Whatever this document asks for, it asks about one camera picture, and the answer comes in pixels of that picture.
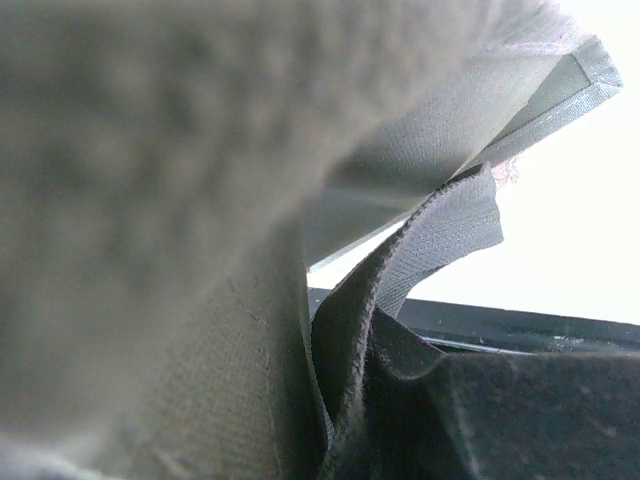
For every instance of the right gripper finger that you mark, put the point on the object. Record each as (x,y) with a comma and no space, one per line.
(423,415)

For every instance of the green canvas bag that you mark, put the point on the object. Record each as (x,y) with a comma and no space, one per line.
(156,157)

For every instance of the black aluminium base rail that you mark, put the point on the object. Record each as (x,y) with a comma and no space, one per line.
(432,327)

